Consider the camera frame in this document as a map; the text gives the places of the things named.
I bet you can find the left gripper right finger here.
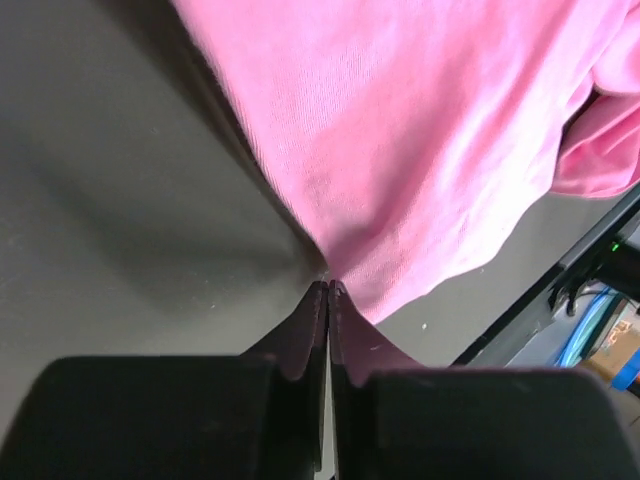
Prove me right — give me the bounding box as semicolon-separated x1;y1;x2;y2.
328;282;639;479

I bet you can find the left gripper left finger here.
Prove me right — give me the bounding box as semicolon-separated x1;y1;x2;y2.
1;282;328;479

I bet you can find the pink t shirt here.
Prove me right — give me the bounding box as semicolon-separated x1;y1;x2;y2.
175;1;639;323

